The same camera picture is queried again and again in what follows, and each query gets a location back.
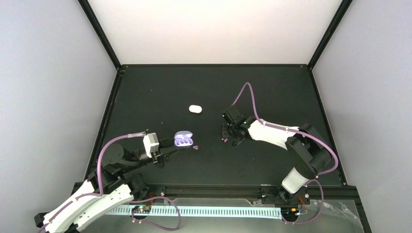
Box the purple charging case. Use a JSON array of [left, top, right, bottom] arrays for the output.
[[174, 131, 193, 147]]

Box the white earbud charging case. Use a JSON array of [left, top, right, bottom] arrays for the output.
[[189, 105, 203, 114]]

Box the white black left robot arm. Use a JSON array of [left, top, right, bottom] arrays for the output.
[[34, 132, 193, 233]]

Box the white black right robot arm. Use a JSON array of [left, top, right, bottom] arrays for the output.
[[222, 106, 332, 203]]

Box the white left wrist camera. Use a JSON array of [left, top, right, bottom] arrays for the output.
[[143, 133, 159, 158]]

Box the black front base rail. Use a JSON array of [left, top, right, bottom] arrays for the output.
[[148, 184, 279, 199]]

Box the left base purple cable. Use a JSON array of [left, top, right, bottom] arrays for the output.
[[127, 196, 182, 232]]

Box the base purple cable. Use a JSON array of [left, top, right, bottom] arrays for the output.
[[281, 178, 325, 225], [127, 196, 182, 232]]

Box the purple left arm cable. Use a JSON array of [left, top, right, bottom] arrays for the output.
[[37, 131, 149, 233]]

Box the white slotted cable duct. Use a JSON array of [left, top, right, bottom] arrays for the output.
[[106, 205, 282, 219]]

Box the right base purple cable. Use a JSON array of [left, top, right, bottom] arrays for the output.
[[281, 178, 325, 225]]

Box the black rear left frame post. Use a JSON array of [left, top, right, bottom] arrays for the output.
[[78, 0, 121, 70]]

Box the black frame post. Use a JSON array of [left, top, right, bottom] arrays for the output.
[[78, 0, 121, 70], [308, 0, 353, 70]]

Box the black rear right frame post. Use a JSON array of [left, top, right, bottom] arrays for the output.
[[308, 0, 353, 70]]

